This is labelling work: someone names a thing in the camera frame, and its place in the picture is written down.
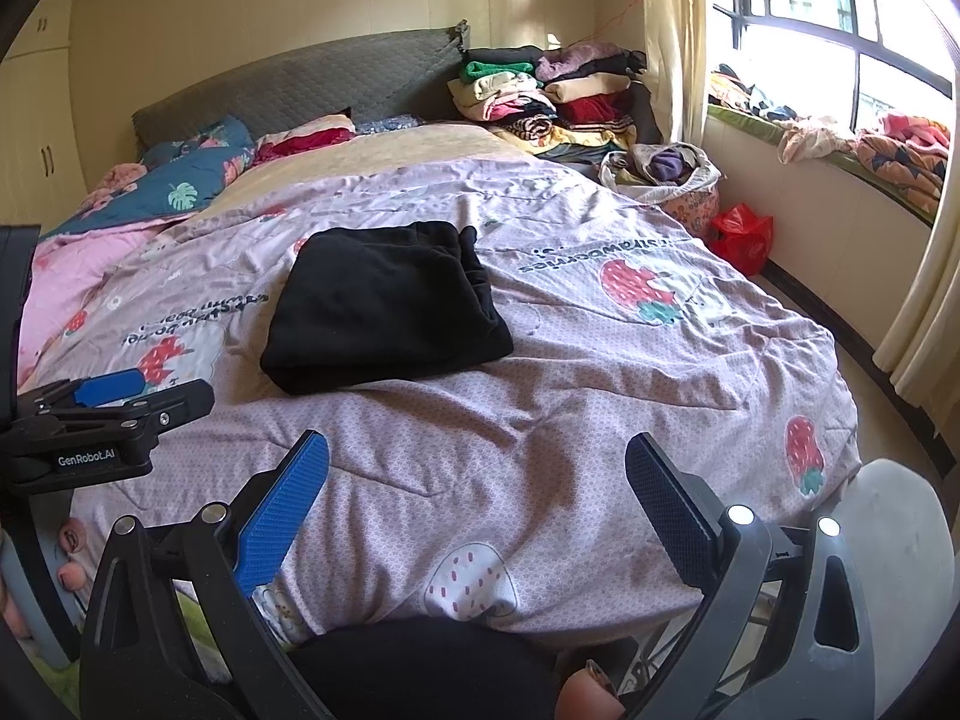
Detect person's black trousers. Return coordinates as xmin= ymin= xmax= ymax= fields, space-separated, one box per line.
xmin=289 ymin=611 xmax=563 ymax=720

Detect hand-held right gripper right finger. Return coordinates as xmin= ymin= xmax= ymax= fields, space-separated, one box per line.
xmin=624 ymin=431 xmax=878 ymax=720

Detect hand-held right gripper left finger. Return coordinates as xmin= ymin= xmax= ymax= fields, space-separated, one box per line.
xmin=79 ymin=430 xmax=332 ymax=720

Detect black sweater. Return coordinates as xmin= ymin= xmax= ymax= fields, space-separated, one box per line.
xmin=259 ymin=220 xmax=515 ymax=396

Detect cream wardrobe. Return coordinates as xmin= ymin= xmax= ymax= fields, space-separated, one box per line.
xmin=0 ymin=0 xmax=87 ymax=226

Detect person's left hand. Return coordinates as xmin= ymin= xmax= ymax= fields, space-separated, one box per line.
xmin=54 ymin=519 xmax=91 ymax=592

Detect blue floral quilt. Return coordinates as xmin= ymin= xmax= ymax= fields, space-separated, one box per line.
xmin=45 ymin=116 xmax=256 ymax=237

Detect pile of folded clothes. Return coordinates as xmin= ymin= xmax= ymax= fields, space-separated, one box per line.
xmin=448 ymin=41 xmax=650 ymax=156

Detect purple garment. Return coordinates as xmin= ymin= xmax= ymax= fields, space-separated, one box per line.
xmin=646 ymin=146 xmax=695 ymax=185

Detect floral laundry basket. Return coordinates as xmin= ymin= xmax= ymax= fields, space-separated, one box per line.
xmin=598 ymin=141 xmax=725 ymax=235

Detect pink quilt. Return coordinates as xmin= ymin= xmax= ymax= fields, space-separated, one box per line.
xmin=15 ymin=229 xmax=162 ymax=383

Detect green window seat mat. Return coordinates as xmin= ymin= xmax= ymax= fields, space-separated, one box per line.
xmin=706 ymin=103 xmax=938 ymax=227

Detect lilac strawberry print quilt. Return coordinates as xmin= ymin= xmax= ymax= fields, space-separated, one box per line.
xmin=19 ymin=157 xmax=862 ymax=650

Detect window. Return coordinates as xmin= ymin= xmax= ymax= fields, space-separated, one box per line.
xmin=705 ymin=0 xmax=960 ymax=136

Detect blue patterned pillow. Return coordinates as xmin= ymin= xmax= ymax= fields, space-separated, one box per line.
xmin=354 ymin=114 xmax=425 ymax=134

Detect beige blanket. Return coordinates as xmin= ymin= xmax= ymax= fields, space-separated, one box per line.
xmin=202 ymin=124 xmax=526 ymax=220

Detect green cloth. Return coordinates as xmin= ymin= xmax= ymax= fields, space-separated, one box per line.
xmin=146 ymin=592 xmax=233 ymax=683

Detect white round stool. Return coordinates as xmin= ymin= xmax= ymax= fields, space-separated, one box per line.
xmin=846 ymin=457 xmax=957 ymax=720

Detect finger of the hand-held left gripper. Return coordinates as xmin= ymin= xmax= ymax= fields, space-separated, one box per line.
xmin=15 ymin=367 xmax=145 ymax=421
xmin=45 ymin=379 xmax=217 ymax=458

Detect red patterned cloth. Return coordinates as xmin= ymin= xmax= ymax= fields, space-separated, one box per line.
xmin=255 ymin=114 xmax=357 ymax=160

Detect red plastic bag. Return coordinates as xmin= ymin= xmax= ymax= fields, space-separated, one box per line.
xmin=709 ymin=202 xmax=775 ymax=275

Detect heap of loose clothes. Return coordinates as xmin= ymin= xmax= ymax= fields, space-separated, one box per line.
xmin=709 ymin=64 xmax=952 ymax=212

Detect grey quilted headboard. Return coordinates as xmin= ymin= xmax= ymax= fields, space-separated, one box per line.
xmin=133 ymin=19 xmax=473 ymax=147

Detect person's right hand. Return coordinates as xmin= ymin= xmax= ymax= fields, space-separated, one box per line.
xmin=555 ymin=658 xmax=625 ymax=720

